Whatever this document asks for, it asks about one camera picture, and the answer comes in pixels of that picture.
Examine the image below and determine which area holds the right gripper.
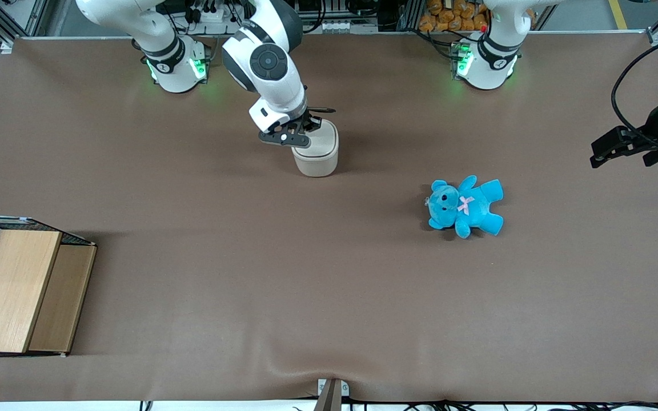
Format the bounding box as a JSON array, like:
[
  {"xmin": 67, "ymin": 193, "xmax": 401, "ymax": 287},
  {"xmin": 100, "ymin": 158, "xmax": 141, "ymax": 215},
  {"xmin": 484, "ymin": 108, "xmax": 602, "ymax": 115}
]
[{"xmin": 248, "ymin": 94, "xmax": 336, "ymax": 148}]

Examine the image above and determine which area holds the beige lidded trash can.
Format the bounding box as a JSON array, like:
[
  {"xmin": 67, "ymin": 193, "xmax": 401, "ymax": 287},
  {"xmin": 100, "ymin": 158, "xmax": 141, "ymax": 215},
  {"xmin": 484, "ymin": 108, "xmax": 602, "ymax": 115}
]
[{"xmin": 292, "ymin": 119, "xmax": 340, "ymax": 178}]

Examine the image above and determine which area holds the white power strip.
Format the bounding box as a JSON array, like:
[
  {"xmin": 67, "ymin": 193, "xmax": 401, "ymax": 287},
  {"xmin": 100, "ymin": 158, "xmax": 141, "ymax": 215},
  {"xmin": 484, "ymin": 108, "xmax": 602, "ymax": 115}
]
[{"xmin": 187, "ymin": 0, "xmax": 245, "ymax": 25}]

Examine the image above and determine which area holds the brown table cover cloth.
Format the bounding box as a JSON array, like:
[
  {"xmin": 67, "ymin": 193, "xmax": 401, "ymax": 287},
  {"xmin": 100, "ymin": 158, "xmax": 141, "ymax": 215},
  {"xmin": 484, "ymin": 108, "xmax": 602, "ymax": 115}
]
[{"xmin": 0, "ymin": 31, "xmax": 658, "ymax": 404}]

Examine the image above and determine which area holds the blue teddy bear plush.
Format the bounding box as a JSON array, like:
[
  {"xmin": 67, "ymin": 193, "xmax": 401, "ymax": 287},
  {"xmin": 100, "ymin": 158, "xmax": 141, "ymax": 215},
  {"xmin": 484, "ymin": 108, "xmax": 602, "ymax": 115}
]
[{"xmin": 426, "ymin": 175, "xmax": 505, "ymax": 240}]

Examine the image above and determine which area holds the orange plush toys pile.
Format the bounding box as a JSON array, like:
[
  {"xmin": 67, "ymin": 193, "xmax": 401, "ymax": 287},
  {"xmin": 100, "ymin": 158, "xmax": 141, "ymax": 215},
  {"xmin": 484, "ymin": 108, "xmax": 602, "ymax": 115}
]
[{"xmin": 418, "ymin": 0, "xmax": 491, "ymax": 33}]

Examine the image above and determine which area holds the light wooden shelf box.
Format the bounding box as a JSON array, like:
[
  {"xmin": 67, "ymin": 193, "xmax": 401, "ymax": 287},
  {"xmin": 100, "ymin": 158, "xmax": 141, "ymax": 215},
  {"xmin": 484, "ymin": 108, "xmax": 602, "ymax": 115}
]
[{"xmin": 0, "ymin": 229, "xmax": 98, "ymax": 355}]

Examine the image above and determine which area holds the black looped cable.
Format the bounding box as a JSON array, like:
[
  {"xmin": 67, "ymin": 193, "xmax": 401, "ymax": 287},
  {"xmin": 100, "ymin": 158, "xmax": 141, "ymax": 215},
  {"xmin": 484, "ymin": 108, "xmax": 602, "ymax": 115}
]
[{"xmin": 611, "ymin": 30, "xmax": 658, "ymax": 146}]

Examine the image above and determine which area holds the metal clamp bracket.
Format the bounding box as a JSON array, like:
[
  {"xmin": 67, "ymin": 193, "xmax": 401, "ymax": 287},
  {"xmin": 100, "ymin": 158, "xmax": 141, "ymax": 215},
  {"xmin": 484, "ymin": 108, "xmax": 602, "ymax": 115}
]
[{"xmin": 313, "ymin": 378, "xmax": 350, "ymax": 411}]

